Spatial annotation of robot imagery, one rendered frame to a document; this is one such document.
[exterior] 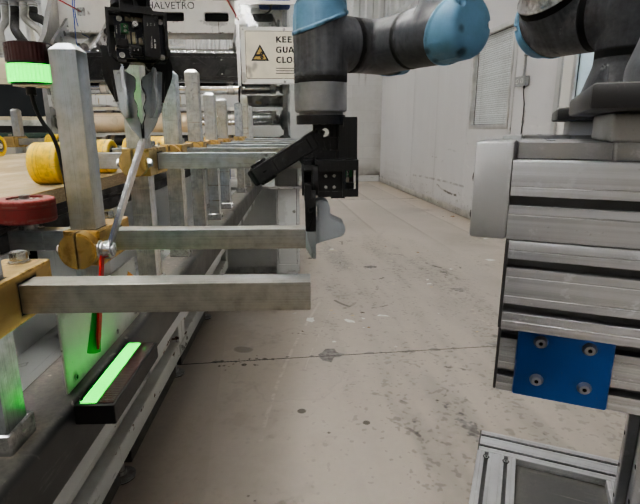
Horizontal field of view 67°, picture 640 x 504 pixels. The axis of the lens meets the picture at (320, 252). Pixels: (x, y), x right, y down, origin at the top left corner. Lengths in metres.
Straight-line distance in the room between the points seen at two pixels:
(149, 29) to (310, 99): 0.22
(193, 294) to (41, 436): 0.22
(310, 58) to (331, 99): 0.06
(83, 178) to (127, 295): 0.26
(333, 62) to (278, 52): 2.54
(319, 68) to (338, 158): 0.12
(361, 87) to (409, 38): 9.05
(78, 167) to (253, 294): 0.34
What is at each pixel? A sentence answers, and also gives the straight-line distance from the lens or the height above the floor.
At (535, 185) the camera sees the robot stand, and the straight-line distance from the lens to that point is 0.48.
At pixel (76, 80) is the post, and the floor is 1.07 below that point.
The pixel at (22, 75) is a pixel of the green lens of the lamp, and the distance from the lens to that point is 0.75.
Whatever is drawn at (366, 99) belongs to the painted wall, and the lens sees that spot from 9.74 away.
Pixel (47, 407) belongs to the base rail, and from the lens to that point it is 0.65.
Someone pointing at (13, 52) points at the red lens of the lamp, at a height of 1.10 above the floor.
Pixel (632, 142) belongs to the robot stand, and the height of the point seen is 0.99.
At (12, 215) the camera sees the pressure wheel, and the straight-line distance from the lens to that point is 0.81.
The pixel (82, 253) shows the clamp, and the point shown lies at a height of 0.84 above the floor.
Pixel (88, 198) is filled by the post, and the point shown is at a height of 0.91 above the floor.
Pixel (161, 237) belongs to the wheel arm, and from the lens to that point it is 0.76.
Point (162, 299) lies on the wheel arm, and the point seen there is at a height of 0.84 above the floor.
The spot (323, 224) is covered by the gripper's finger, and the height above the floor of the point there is 0.87.
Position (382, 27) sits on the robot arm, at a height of 1.14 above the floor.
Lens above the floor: 1.01
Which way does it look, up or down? 14 degrees down
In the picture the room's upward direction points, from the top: straight up
